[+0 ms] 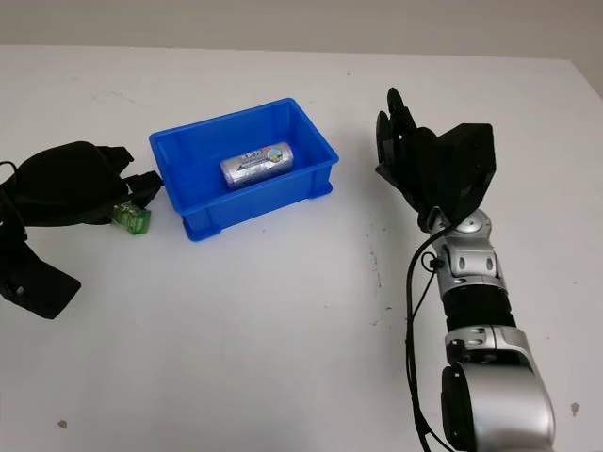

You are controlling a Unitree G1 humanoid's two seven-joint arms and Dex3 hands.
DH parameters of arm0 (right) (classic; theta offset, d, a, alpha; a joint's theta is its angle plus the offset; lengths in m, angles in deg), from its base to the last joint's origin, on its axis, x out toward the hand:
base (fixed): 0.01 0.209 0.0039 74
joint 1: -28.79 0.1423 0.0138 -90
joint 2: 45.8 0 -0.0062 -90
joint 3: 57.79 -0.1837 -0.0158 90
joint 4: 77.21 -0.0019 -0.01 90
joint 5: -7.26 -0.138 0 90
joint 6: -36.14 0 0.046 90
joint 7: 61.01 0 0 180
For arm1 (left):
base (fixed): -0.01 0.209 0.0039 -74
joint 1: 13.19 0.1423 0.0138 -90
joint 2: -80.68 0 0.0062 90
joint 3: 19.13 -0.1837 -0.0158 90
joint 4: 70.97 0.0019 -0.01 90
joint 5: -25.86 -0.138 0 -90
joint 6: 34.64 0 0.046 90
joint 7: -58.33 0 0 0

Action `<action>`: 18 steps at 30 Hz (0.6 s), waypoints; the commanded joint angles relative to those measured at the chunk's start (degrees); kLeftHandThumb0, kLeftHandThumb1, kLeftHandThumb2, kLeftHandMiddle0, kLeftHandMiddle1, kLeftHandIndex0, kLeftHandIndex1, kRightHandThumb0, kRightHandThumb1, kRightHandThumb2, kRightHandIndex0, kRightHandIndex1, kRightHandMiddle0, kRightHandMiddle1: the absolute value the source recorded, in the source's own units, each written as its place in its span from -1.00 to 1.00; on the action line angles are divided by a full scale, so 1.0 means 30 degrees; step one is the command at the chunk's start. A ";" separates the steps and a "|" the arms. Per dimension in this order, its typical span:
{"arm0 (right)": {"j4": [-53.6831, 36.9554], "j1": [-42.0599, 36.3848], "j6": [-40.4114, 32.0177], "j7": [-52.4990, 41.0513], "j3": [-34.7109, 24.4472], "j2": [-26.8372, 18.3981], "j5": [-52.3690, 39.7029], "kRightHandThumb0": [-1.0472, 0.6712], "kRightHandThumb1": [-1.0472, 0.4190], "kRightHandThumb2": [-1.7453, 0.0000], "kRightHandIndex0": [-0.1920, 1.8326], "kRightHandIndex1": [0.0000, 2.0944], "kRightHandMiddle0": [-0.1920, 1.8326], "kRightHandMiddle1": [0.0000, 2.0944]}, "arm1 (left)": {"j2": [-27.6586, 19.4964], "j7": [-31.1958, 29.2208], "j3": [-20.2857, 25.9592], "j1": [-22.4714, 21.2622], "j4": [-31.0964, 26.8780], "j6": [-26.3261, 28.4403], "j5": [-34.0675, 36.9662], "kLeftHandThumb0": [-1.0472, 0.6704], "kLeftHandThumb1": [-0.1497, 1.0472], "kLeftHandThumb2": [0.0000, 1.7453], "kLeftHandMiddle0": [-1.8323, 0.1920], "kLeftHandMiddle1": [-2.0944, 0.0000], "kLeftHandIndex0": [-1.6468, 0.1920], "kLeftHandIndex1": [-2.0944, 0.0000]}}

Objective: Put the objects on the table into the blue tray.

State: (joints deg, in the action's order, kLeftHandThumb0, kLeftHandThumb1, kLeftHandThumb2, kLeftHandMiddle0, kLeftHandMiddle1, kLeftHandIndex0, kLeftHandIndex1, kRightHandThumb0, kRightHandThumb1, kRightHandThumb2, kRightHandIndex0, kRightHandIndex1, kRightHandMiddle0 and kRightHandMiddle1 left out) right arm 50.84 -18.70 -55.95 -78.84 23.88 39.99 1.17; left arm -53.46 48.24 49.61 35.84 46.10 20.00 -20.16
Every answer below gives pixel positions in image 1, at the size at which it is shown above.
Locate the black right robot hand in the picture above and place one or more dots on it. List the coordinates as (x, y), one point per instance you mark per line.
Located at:
(419, 169)

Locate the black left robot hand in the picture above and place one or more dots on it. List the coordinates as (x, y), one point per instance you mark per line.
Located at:
(70, 183)

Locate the green transparent small box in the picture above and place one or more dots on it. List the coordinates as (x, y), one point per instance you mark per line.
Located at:
(134, 220)

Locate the silver purple roll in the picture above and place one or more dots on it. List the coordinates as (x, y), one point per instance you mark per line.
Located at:
(256, 165)

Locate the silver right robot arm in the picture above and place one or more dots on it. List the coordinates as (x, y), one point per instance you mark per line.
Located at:
(499, 367)

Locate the blue plastic tray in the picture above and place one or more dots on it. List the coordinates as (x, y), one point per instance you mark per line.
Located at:
(264, 198)

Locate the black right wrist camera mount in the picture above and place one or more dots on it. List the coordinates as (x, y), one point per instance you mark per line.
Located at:
(468, 165)

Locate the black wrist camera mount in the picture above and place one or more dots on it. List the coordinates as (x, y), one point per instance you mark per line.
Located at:
(468, 165)
(42, 287)

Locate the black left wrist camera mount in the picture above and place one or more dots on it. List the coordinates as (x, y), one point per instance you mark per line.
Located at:
(42, 287)

